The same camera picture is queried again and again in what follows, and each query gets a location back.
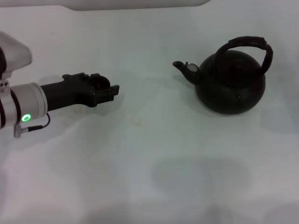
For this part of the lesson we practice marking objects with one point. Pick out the black round teapot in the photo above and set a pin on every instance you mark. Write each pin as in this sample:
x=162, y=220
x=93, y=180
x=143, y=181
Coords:
x=231, y=88

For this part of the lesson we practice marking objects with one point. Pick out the black teacup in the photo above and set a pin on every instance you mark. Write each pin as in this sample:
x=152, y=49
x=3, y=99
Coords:
x=102, y=82

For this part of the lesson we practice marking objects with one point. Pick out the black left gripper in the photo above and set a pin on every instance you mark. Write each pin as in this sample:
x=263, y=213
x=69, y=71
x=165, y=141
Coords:
x=63, y=93

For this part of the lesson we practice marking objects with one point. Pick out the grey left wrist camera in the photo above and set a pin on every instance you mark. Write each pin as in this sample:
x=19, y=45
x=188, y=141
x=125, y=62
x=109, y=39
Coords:
x=14, y=53

